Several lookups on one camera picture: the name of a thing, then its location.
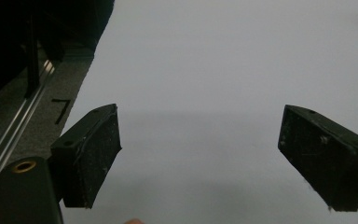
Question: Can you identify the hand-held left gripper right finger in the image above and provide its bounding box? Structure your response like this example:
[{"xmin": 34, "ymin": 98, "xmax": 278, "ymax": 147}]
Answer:
[{"xmin": 277, "ymin": 104, "xmax": 358, "ymax": 213}]

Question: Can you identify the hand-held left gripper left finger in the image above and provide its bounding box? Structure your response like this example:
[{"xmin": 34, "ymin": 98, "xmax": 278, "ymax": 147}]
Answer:
[{"xmin": 49, "ymin": 103, "xmax": 123, "ymax": 209}]

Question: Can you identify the aluminium floor rail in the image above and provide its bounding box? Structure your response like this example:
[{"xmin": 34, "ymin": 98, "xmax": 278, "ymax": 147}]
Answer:
[{"xmin": 0, "ymin": 59, "xmax": 57, "ymax": 197}]

